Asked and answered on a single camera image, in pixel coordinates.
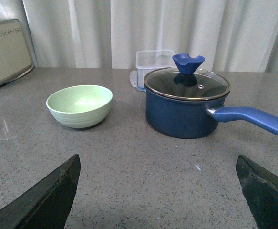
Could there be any clear plastic container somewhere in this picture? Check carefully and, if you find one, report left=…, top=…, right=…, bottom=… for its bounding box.
left=135, top=49, right=175, bottom=92

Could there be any container lid with blue seal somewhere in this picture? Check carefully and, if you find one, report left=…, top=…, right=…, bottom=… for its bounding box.
left=129, top=70, right=145, bottom=92

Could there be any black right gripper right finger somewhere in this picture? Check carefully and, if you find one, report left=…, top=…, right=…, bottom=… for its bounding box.
left=236, top=155, right=278, bottom=229

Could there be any green bowl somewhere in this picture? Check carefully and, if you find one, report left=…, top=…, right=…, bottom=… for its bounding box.
left=46, top=85, right=113, bottom=128

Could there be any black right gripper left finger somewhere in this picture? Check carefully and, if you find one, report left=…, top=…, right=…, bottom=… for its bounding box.
left=0, top=154, right=81, bottom=229

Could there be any cream toaster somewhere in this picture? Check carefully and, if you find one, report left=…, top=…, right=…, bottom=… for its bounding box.
left=0, top=19, right=33, bottom=86

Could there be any glass lid with blue knob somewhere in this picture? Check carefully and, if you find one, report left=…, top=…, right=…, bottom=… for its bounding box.
left=144, top=53, right=230, bottom=101

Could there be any blue saucepan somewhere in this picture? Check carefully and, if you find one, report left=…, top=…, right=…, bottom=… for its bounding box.
left=145, top=90, right=278, bottom=139

